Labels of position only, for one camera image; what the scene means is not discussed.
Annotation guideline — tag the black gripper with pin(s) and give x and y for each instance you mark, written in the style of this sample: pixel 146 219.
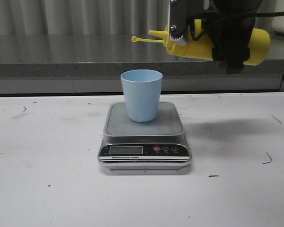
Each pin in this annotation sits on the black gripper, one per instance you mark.
pixel 230 36

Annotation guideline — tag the yellow squeeze bottle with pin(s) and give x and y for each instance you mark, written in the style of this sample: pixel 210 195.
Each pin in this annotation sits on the yellow squeeze bottle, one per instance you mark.
pixel 200 44

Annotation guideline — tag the light blue plastic cup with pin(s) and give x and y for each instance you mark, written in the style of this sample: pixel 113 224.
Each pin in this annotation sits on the light blue plastic cup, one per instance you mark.
pixel 142 90

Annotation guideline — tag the silver digital kitchen scale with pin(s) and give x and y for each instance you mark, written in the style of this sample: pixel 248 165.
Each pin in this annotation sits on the silver digital kitchen scale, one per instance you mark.
pixel 155 147

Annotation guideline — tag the white container on ledge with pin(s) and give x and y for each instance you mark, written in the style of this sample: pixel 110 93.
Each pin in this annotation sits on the white container on ledge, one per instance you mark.
pixel 277 24

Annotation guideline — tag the grey stone counter ledge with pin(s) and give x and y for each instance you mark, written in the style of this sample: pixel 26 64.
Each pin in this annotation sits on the grey stone counter ledge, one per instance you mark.
pixel 93 64

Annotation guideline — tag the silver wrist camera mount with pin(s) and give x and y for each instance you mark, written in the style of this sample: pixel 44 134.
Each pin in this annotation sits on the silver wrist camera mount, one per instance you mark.
pixel 182 14

